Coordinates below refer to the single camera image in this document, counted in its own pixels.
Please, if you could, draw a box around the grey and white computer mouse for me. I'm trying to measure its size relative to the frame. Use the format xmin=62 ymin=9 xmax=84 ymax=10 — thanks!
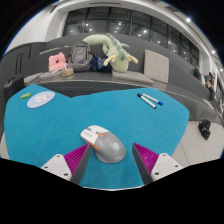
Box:
xmin=79 ymin=124 xmax=128 ymax=164

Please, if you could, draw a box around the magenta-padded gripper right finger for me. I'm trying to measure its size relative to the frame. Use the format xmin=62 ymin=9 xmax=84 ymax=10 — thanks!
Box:
xmin=131 ymin=142 xmax=184 ymax=185

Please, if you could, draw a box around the grey backpack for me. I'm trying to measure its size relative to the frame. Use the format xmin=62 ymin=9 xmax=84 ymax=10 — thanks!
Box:
xmin=67 ymin=41 xmax=94 ymax=73

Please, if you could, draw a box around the dark blue patterned bag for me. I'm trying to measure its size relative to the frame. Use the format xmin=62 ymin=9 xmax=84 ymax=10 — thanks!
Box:
xmin=89 ymin=54 xmax=113 ymax=73

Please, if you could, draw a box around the person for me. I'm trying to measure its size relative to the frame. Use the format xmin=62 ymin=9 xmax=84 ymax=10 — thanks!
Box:
xmin=194 ymin=65 xmax=203 ymax=81
xmin=203 ymin=71 xmax=217 ymax=101

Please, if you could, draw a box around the white marker with blue cap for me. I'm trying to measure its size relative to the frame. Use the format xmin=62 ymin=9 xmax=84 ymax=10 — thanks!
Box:
xmin=142 ymin=92 xmax=164 ymax=107

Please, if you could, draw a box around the beige square seat cushion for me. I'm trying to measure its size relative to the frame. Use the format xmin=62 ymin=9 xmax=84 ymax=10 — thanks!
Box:
xmin=143 ymin=49 xmax=170 ymax=84

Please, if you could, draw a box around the black suitcase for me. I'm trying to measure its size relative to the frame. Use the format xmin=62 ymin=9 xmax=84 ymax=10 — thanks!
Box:
xmin=3 ymin=74 xmax=25 ymax=104

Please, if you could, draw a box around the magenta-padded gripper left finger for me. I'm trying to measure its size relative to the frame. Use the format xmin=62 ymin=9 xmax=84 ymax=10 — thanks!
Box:
xmin=40 ymin=143 xmax=92 ymax=186

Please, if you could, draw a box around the green eraser block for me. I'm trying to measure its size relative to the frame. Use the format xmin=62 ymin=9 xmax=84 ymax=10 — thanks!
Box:
xmin=19 ymin=92 xmax=33 ymax=100

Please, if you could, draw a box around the grey flat seat cushion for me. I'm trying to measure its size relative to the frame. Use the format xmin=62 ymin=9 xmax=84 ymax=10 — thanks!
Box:
xmin=111 ymin=69 xmax=155 ymax=86
xmin=23 ymin=72 xmax=44 ymax=85
xmin=39 ymin=70 xmax=64 ymax=81

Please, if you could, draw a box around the tan woven hat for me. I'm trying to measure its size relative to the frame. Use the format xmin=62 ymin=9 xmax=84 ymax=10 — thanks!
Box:
xmin=60 ymin=67 xmax=75 ymax=78

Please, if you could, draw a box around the round light blue mouse pad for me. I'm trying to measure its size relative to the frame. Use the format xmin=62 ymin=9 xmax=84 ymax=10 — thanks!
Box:
xmin=26 ymin=90 xmax=56 ymax=110

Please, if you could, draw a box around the green plush dragon toy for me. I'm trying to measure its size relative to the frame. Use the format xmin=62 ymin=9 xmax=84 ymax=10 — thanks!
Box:
xmin=82 ymin=32 xmax=139 ymax=73

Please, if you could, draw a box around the black bag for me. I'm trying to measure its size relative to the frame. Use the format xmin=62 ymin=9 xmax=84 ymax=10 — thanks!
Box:
xmin=197 ymin=118 xmax=212 ymax=141

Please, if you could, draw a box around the pink plush cushion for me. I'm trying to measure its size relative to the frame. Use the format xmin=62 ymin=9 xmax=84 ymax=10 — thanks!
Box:
xmin=48 ymin=51 xmax=69 ymax=73

